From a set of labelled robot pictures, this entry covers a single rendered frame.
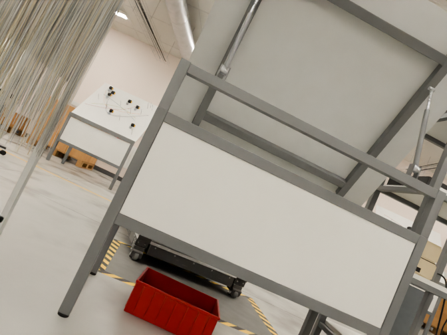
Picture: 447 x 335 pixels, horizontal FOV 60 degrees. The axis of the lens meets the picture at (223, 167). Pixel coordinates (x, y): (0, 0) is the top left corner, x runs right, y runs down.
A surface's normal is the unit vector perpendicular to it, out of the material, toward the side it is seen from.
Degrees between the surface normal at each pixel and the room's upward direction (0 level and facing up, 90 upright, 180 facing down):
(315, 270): 90
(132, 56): 90
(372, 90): 126
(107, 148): 90
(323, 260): 90
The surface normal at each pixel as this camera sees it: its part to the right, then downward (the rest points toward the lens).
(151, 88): 0.00, -0.09
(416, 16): -0.12, 0.51
